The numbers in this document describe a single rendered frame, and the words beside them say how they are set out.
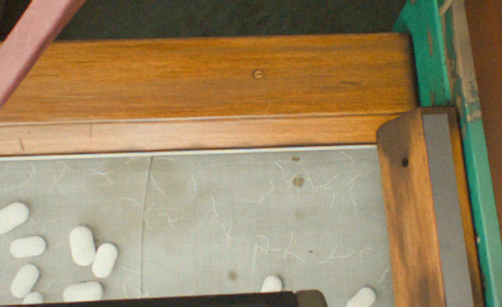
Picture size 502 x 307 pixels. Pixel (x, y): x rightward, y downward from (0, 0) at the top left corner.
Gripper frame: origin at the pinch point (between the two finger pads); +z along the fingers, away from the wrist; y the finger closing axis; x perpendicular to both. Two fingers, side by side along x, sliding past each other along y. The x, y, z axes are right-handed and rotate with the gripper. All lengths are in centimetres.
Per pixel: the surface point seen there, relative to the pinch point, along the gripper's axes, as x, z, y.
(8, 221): -2.1, -2.0, 45.4
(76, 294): -9.2, 4.1, 42.9
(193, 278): -19.7, 1.3, 41.3
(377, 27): -74, -68, 101
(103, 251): -10.9, -0.2, 42.4
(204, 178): -19.6, -8.7, 41.4
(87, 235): -9.3, -1.5, 43.0
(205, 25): -36, -63, 114
